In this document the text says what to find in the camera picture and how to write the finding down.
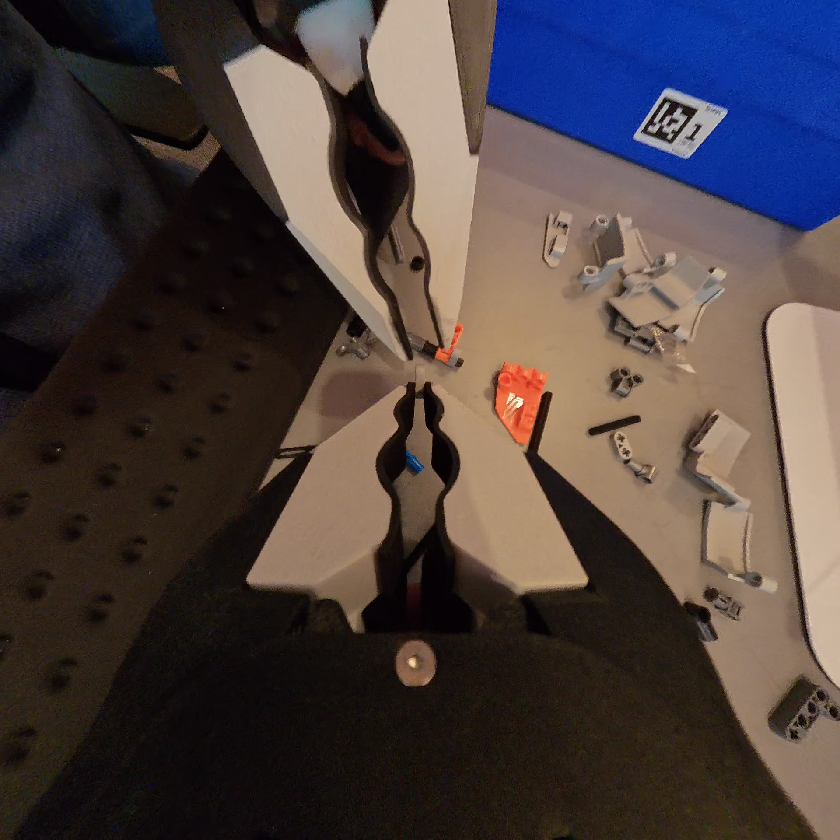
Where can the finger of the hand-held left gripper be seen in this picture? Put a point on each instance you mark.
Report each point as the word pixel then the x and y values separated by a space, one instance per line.
pixel 439 131
pixel 282 164

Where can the clear bag of small parts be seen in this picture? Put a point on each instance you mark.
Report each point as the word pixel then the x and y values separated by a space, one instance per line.
pixel 669 348

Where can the grey block panel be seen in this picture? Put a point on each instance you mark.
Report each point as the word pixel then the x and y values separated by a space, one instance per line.
pixel 718 439

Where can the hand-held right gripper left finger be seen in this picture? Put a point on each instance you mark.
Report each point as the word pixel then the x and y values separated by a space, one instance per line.
pixel 315 525

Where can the short black axle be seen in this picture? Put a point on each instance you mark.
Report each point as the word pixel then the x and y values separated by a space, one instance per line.
pixel 613 425

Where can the light grey hinged panel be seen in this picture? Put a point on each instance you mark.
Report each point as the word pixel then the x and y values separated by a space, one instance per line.
pixel 663 262
pixel 682 282

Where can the person's blue clothing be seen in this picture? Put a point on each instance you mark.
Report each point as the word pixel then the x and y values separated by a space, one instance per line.
pixel 65 197

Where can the light grey stick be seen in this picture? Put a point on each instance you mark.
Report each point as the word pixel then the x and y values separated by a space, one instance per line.
pixel 396 246

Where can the dark grey connector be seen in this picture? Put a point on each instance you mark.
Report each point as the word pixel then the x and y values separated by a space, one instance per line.
pixel 627 382
pixel 646 474

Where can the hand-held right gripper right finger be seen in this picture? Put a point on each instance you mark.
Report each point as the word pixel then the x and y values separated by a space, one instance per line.
pixel 518 525

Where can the black connector pin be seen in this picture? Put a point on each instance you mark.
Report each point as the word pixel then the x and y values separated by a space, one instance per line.
pixel 431 348
pixel 295 451

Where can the person's left hand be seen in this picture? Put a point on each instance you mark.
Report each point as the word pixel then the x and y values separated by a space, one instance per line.
pixel 374 138

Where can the dark grey beam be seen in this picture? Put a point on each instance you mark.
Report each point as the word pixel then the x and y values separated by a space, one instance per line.
pixel 787 695

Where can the grey tube connector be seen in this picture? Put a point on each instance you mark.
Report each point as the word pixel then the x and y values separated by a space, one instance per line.
pixel 417 341

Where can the orange two-hole beam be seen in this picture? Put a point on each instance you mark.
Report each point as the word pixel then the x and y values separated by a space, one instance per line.
pixel 447 355

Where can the black studded mat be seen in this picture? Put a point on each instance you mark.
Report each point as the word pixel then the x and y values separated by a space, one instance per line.
pixel 131 426

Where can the dark grey frame piece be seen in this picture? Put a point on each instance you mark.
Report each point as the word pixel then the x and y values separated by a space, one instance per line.
pixel 633 334

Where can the orange wedge plate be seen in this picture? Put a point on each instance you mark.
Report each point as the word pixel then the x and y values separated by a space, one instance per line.
pixel 525 430

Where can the grey curved panel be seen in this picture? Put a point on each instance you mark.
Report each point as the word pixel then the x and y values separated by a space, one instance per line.
pixel 722 531

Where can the grey panel with black curve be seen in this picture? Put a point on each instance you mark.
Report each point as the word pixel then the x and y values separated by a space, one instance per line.
pixel 610 246

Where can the light grey flat panel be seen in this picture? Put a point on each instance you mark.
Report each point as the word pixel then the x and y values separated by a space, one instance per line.
pixel 554 243

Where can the black connector with grey pin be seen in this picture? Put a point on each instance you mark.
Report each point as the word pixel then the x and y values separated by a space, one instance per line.
pixel 722 602

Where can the short blue pin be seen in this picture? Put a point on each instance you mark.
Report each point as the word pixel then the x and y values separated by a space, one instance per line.
pixel 415 463

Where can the blue storage bin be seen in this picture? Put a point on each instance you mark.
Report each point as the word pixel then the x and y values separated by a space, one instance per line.
pixel 590 65

